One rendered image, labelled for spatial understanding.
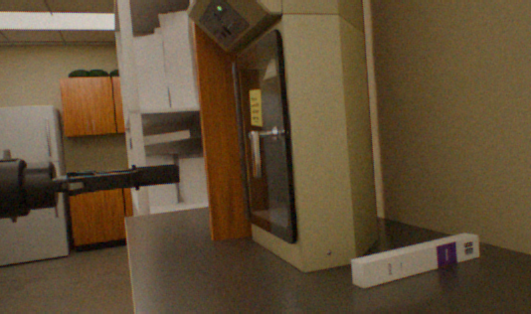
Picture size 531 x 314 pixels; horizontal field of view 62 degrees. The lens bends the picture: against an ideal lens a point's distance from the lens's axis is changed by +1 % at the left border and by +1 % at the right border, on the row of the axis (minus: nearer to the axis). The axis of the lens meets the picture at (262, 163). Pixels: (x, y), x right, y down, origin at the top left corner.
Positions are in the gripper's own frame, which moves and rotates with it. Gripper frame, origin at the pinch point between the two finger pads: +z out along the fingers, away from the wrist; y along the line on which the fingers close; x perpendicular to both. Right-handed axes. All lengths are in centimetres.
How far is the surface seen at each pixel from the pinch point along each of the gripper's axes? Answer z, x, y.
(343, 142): 33.8, -3.3, -6.1
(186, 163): 24, 7, 124
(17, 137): -108, -16, 484
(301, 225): 24.2, 11.1, -6.4
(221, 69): 20.8, -23.0, 31.6
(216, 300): 6.4, 20.0, -11.4
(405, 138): 67, -2, 20
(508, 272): 52, 19, -25
